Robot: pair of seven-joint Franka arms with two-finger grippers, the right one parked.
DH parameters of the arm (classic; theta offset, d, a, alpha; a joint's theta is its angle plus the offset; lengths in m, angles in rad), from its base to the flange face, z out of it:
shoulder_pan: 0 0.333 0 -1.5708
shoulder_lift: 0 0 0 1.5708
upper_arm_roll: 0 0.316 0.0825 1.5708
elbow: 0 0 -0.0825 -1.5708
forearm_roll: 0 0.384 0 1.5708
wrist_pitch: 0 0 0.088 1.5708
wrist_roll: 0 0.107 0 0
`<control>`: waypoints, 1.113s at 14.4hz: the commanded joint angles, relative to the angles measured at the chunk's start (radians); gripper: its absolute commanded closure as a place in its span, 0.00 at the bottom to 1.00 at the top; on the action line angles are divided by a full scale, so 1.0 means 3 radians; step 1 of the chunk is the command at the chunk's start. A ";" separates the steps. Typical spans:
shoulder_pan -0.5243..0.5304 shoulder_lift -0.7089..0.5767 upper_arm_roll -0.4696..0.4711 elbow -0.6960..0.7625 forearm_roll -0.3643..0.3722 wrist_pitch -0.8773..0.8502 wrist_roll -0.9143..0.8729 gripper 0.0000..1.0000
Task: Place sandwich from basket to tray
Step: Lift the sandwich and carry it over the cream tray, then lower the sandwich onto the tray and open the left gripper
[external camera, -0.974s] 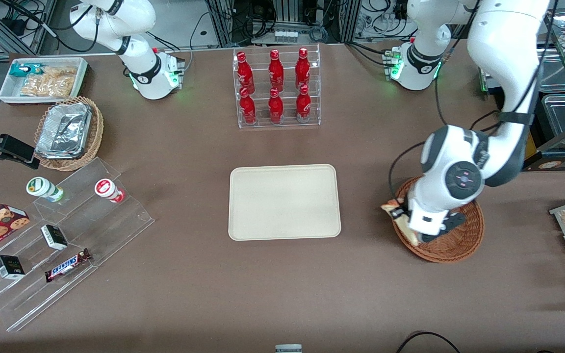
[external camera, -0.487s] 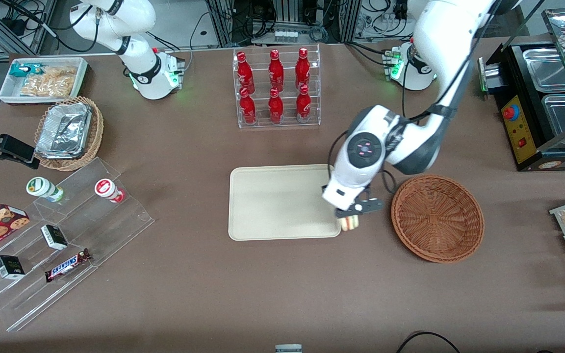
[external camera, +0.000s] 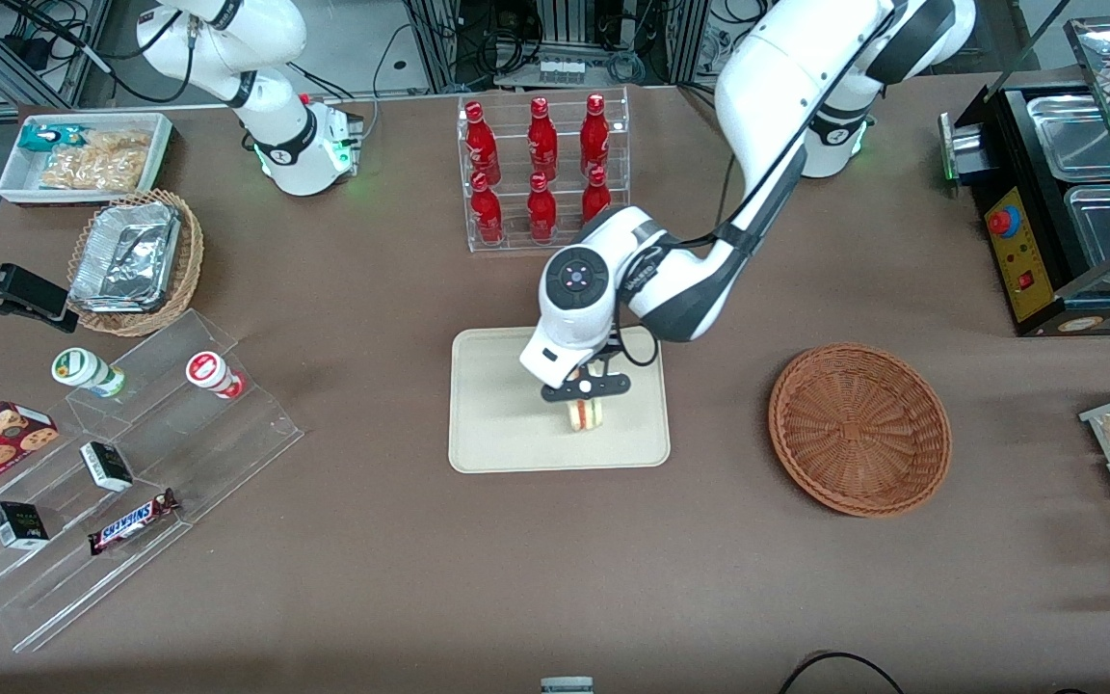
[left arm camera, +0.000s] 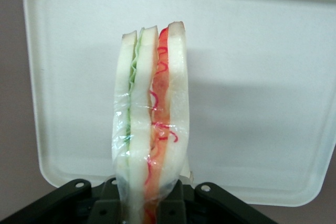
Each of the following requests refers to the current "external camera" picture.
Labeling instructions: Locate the light tan wicker basket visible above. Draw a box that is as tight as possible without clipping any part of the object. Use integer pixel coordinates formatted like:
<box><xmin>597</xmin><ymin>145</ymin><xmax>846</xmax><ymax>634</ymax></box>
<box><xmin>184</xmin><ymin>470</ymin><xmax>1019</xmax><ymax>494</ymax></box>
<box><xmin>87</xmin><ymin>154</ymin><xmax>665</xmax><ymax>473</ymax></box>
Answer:
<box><xmin>66</xmin><ymin>189</ymin><xmax>205</xmax><ymax>337</ymax></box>

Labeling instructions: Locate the clear acrylic bottle rack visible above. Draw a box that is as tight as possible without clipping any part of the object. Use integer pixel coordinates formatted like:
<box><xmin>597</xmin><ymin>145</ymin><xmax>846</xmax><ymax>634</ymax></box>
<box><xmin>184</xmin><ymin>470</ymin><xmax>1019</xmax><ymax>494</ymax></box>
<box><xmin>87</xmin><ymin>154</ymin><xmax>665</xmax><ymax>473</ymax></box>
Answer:
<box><xmin>457</xmin><ymin>87</ymin><xmax>631</xmax><ymax>254</ymax></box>

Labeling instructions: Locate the clear acrylic stepped stand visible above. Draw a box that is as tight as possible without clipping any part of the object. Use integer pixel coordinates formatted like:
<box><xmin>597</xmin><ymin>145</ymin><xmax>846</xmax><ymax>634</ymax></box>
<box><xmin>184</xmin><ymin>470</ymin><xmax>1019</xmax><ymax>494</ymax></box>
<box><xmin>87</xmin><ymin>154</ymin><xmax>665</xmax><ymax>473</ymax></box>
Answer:
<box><xmin>0</xmin><ymin>308</ymin><xmax>305</xmax><ymax>654</ymax></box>

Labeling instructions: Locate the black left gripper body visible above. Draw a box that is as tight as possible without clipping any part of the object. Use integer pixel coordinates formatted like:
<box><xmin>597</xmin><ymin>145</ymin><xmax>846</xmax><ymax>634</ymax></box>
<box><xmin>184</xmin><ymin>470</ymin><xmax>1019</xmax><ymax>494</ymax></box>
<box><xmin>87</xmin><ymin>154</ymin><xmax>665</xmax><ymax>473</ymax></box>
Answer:
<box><xmin>542</xmin><ymin>373</ymin><xmax>633</xmax><ymax>402</ymax></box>

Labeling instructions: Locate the clear bag of crackers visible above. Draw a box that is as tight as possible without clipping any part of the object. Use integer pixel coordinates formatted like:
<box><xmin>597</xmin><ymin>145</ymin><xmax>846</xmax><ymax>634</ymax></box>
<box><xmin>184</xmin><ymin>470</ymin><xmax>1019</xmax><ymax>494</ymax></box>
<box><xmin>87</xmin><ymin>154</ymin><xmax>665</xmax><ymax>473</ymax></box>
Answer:
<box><xmin>39</xmin><ymin>147</ymin><xmax>149</xmax><ymax>192</ymax></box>
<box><xmin>81</xmin><ymin>129</ymin><xmax>153</xmax><ymax>155</ymax></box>

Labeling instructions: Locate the black food warmer machine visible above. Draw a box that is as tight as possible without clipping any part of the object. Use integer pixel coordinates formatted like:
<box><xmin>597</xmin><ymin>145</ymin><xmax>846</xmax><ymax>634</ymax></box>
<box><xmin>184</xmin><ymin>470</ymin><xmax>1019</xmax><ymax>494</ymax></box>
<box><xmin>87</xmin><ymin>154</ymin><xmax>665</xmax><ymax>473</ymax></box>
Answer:
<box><xmin>938</xmin><ymin>14</ymin><xmax>1110</xmax><ymax>338</ymax></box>

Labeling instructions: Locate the small black box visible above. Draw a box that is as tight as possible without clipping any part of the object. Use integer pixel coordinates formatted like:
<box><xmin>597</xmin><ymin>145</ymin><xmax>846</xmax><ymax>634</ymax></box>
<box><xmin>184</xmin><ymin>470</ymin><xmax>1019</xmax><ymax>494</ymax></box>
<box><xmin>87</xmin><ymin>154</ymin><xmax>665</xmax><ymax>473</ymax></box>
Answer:
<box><xmin>79</xmin><ymin>441</ymin><xmax>134</xmax><ymax>494</ymax></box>
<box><xmin>0</xmin><ymin>501</ymin><xmax>51</xmax><ymax>551</ymax></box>

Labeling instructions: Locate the beige plastic tray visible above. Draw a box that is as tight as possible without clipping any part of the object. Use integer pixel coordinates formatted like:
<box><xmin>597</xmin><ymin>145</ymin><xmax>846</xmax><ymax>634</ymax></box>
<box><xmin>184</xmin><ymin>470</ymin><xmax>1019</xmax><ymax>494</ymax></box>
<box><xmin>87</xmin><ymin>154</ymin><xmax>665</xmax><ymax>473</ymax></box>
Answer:
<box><xmin>447</xmin><ymin>322</ymin><xmax>672</xmax><ymax>475</ymax></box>

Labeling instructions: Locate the white rectangular snack bin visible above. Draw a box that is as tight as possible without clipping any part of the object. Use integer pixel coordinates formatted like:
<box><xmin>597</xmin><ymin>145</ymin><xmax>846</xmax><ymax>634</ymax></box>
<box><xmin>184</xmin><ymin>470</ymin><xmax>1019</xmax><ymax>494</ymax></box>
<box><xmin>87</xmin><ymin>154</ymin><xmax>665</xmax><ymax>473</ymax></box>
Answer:
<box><xmin>0</xmin><ymin>112</ymin><xmax>174</xmax><ymax>207</ymax></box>

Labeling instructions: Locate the green lid yogurt cup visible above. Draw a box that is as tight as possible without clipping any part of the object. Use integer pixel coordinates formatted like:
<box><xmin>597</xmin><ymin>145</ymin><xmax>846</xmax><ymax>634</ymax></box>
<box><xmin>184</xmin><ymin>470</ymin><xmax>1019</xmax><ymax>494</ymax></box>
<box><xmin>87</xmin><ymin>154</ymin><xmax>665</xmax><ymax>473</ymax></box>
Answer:
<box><xmin>51</xmin><ymin>347</ymin><xmax>127</xmax><ymax>399</ymax></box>

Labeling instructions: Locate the Snickers chocolate bar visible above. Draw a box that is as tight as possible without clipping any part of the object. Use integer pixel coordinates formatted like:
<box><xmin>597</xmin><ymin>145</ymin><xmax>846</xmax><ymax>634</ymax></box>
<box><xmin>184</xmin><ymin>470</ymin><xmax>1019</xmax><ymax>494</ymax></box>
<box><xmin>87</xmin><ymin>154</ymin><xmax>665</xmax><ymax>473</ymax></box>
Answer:
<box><xmin>87</xmin><ymin>488</ymin><xmax>180</xmax><ymax>556</ymax></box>

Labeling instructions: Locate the aluminium foil container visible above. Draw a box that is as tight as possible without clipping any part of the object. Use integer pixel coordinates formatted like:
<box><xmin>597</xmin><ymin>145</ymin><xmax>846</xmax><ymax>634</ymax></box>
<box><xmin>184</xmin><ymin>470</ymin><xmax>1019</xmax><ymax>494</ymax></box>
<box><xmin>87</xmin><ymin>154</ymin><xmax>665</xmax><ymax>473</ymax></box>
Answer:
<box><xmin>68</xmin><ymin>200</ymin><xmax>182</xmax><ymax>314</ymax></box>

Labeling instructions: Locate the teal snack packet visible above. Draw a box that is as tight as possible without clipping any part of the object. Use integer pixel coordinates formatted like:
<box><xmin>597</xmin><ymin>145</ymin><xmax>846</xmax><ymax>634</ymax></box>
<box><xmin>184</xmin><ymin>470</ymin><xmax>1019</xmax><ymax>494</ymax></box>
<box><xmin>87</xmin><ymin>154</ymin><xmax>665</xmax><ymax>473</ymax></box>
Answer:
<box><xmin>17</xmin><ymin>123</ymin><xmax>84</xmax><ymax>153</ymax></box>

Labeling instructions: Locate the brown round wicker basket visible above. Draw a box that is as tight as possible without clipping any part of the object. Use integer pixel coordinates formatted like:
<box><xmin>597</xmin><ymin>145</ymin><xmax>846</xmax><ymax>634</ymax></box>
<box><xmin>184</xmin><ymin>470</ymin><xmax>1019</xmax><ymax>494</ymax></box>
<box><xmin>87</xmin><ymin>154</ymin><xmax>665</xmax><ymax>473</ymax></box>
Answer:
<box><xmin>768</xmin><ymin>343</ymin><xmax>953</xmax><ymax>519</ymax></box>

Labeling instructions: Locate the red drink bottle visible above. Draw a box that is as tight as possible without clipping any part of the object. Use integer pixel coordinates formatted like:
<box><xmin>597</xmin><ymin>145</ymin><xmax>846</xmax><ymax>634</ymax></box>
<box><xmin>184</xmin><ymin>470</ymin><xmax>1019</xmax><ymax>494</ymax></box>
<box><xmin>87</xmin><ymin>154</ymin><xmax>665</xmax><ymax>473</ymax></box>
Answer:
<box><xmin>581</xmin><ymin>166</ymin><xmax>613</xmax><ymax>225</ymax></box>
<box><xmin>464</xmin><ymin>101</ymin><xmax>502</xmax><ymax>186</ymax></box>
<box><xmin>527</xmin><ymin>172</ymin><xmax>558</xmax><ymax>242</ymax></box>
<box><xmin>469</xmin><ymin>172</ymin><xmax>505</xmax><ymax>245</ymax></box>
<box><xmin>527</xmin><ymin>96</ymin><xmax>559</xmax><ymax>179</ymax></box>
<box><xmin>580</xmin><ymin>93</ymin><xmax>610</xmax><ymax>176</ymax></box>

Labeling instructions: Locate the aluminium frame equipment rack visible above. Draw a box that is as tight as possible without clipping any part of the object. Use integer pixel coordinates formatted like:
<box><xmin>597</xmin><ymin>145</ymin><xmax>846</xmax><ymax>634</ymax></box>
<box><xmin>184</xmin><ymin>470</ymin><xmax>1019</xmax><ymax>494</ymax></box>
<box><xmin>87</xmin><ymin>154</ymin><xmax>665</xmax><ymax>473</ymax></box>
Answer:
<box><xmin>401</xmin><ymin>0</ymin><xmax>710</xmax><ymax>93</ymax></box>

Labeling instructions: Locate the black table edge cable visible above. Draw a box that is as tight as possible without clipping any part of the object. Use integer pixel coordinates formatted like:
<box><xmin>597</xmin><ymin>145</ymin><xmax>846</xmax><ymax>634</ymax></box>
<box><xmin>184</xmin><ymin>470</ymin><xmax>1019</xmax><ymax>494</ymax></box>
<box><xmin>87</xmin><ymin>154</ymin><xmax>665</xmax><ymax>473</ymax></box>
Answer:
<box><xmin>777</xmin><ymin>652</ymin><xmax>908</xmax><ymax>694</ymax></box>

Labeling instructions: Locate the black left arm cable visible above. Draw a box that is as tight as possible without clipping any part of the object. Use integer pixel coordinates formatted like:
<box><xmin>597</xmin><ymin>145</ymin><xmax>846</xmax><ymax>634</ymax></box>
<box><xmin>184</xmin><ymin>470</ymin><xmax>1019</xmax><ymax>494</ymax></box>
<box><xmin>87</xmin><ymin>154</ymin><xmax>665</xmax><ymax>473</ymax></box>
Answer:
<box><xmin>613</xmin><ymin>0</ymin><xmax>908</xmax><ymax>369</ymax></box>

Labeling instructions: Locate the red lid yogurt cup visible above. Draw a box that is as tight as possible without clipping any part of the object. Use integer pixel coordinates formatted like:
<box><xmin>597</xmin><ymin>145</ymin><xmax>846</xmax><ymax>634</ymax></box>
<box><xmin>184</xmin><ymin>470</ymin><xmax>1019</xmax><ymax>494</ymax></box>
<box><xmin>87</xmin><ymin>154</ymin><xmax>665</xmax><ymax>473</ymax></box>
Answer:
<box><xmin>185</xmin><ymin>351</ymin><xmax>248</xmax><ymax>401</ymax></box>

